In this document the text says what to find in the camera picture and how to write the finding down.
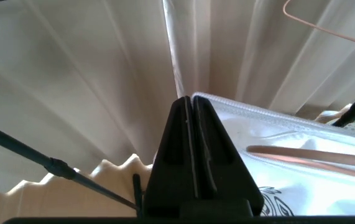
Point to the beige curtain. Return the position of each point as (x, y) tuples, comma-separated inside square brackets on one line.
[(71, 77)]

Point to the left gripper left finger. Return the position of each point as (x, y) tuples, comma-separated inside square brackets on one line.
[(171, 186)]

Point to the white printed shirt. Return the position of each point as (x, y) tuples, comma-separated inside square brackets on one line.
[(289, 193)]

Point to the black clothes rack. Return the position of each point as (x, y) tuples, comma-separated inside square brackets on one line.
[(56, 166)]

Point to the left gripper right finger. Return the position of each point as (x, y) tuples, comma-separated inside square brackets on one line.
[(227, 183)]

